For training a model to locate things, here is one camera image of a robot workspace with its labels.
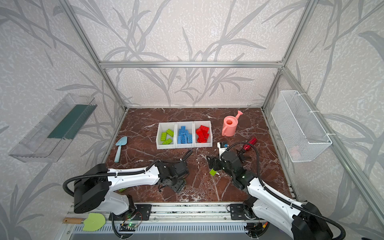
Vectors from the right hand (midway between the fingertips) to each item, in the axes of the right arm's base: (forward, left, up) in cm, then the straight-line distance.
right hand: (212, 151), depth 83 cm
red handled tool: (+13, -28, -10) cm, 33 cm away
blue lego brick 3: (+14, +14, -9) cm, 22 cm away
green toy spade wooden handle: (-32, +58, -10) cm, 67 cm away
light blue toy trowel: (+12, +60, -10) cm, 62 cm away
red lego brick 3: (+14, +6, -8) cm, 17 cm away
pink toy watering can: (+19, -12, -2) cm, 23 cm away
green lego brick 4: (-8, 0, -12) cm, 14 cm away
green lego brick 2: (+17, +33, -11) cm, 38 cm away
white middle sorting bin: (+23, +15, -8) cm, 29 cm away
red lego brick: (+21, +4, -8) cm, 23 cm away
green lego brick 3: (+12, +29, -11) cm, 34 cm away
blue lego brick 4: (+13, +18, -9) cm, 24 cm away
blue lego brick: (+18, +21, -9) cm, 29 cm away
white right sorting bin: (+23, +10, -6) cm, 26 cm away
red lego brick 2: (+17, +7, -7) cm, 20 cm away
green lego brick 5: (-26, +32, +23) cm, 47 cm away
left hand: (-13, +19, -10) cm, 25 cm away
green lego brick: (+19, +28, -10) cm, 36 cm away
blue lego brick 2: (+18, +19, -7) cm, 27 cm away
